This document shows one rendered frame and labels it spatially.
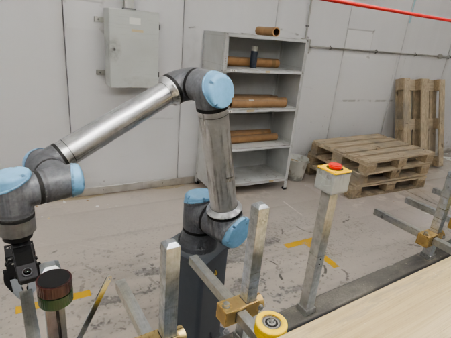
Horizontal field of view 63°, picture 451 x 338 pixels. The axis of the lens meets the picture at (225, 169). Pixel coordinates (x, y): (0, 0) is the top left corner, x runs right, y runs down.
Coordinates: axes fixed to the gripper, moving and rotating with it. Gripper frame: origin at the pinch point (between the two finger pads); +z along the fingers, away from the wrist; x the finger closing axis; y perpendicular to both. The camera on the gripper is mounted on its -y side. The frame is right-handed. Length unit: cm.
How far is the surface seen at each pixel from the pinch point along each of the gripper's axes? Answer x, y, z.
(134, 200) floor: -101, 206, 83
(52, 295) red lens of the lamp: -3.3, -37.0, -28.1
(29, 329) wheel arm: 0.6, -15.9, -3.4
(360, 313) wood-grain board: -74, -52, -7
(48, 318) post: -2.7, -31.2, -18.2
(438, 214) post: -152, -29, -9
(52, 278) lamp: -3.8, -34.2, -29.5
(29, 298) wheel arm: -0.6, -4.3, -3.4
